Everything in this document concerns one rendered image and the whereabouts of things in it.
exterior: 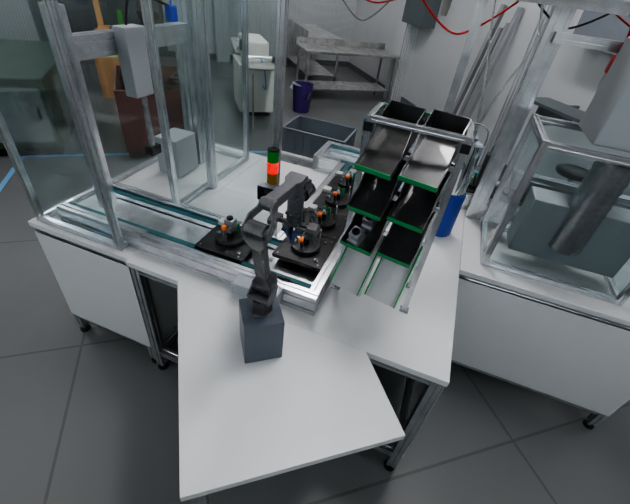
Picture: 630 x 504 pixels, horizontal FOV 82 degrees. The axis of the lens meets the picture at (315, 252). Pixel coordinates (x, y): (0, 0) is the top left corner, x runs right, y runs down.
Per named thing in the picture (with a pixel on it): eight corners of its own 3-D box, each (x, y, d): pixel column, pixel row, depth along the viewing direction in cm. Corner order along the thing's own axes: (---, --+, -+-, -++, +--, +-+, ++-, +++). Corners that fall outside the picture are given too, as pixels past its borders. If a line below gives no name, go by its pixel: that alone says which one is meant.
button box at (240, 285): (275, 309, 150) (276, 298, 146) (231, 292, 154) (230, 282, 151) (282, 298, 155) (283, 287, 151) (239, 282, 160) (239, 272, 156)
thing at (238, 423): (180, 502, 100) (179, 498, 98) (178, 281, 166) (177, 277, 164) (403, 439, 120) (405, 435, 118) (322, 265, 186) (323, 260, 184)
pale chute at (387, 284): (395, 309, 145) (394, 308, 141) (365, 295, 150) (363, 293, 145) (424, 246, 147) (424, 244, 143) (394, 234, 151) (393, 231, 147)
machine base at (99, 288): (157, 365, 223) (127, 258, 170) (77, 330, 237) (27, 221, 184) (262, 245, 328) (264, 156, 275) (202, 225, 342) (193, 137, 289)
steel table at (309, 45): (390, 103, 740) (402, 51, 681) (302, 101, 686) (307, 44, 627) (375, 93, 795) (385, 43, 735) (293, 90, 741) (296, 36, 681)
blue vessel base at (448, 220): (449, 240, 211) (466, 200, 195) (422, 232, 215) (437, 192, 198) (451, 227, 223) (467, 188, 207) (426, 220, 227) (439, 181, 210)
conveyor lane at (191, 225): (308, 302, 160) (310, 286, 154) (151, 246, 178) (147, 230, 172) (329, 265, 182) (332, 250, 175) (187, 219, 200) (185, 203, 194)
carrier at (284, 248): (319, 272, 163) (323, 250, 155) (271, 256, 168) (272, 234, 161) (336, 244, 181) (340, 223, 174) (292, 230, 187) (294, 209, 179)
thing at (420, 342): (446, 387, 137) (449, 383, 136) (126, 266, 170) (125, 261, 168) (463, 213, 244) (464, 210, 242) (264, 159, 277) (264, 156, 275)
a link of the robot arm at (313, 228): (317, 219, 119) (323, 210, 124) (266, 203, 123) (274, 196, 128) (314, 239, 124) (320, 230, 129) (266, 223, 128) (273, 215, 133)
